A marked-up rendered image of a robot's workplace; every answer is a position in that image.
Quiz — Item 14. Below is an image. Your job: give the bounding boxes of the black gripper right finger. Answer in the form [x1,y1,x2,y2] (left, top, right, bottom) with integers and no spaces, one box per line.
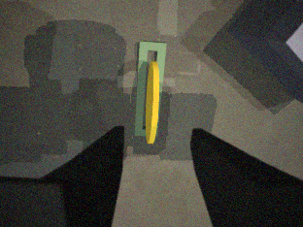
[190,128,303,227]

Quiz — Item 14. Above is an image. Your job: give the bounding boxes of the gold coin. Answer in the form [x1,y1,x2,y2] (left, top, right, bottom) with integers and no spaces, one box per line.
[146,61,159,144]

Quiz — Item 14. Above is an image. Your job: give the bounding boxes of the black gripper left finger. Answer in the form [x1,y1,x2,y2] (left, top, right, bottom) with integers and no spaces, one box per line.
[0,126,124,227]

